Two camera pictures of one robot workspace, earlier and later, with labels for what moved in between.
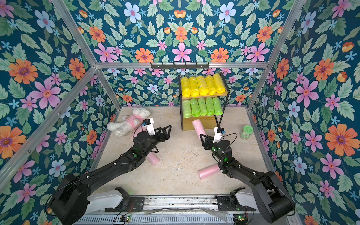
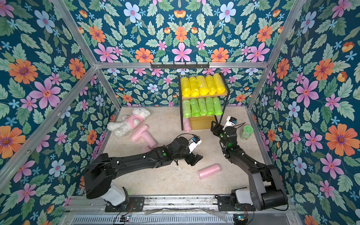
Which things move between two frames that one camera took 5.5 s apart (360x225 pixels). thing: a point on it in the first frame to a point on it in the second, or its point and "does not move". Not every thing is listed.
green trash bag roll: [203, 106] does not move
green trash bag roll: [217, 108] does not move
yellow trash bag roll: [212, 90] does not move
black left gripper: [165, 137] to [190, 161]
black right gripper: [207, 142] to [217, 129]
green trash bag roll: [195, 108] does not move
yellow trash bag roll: [220, 86] does not move
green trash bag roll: [209, 106] does not move
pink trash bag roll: [198, 128] to [187, 124]
